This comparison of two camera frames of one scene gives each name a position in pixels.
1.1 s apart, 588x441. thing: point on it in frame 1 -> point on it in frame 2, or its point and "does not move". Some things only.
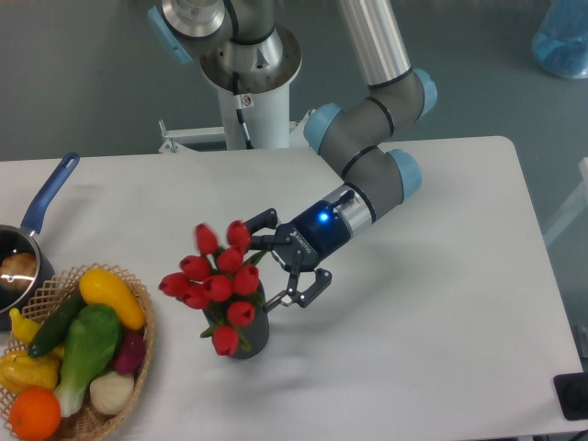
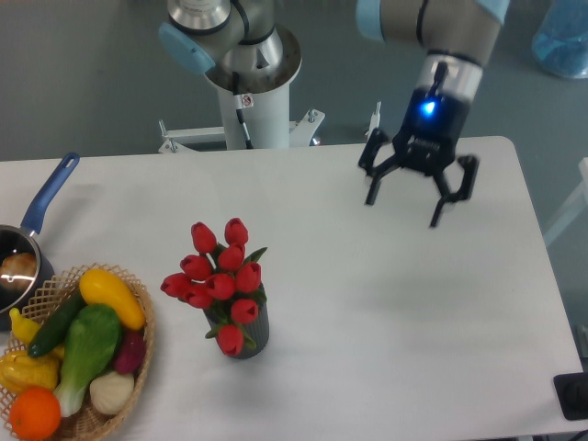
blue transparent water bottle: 560,42 does not move
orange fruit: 35,412 does not move
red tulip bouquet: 223,281 does not move
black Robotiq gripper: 318,234 -> 427,141
